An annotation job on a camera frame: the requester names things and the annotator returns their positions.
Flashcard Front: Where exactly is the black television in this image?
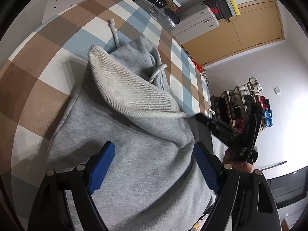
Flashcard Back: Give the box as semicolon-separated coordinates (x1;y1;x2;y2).
267;165;308;209

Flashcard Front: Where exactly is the white drawer cabinet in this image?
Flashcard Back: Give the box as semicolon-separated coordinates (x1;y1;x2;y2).
172;2;220;45

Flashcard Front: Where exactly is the yellow box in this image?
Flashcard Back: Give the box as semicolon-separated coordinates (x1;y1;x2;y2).
218;0;241;17

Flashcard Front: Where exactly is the red cloth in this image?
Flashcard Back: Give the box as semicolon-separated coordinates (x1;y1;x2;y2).
192;61;205;74

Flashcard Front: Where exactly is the wooden door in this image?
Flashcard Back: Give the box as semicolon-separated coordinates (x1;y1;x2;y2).
182;0;285;66

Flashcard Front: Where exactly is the black electronic device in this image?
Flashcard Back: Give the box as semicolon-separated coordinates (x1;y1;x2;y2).
149;0;167;8

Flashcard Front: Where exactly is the grey hoodie with red print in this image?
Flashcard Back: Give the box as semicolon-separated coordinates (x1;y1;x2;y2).
46;18;231;231

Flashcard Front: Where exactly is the shoe rack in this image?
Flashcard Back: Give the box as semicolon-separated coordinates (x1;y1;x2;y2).
211;77;274;134

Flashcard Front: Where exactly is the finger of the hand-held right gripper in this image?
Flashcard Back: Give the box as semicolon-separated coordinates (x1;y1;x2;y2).
195;114;241;136
209;126;233;148

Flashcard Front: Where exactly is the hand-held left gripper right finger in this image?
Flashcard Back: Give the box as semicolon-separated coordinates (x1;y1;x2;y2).
194;142;282;231

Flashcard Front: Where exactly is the silver suitcase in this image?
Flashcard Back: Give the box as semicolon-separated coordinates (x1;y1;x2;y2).
134;0;181;32

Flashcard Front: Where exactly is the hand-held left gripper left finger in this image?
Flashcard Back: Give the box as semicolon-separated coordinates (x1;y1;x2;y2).
27;141;115;231

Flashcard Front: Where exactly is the checked bed sheet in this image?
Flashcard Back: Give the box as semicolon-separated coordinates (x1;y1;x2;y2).
0;0;213;231

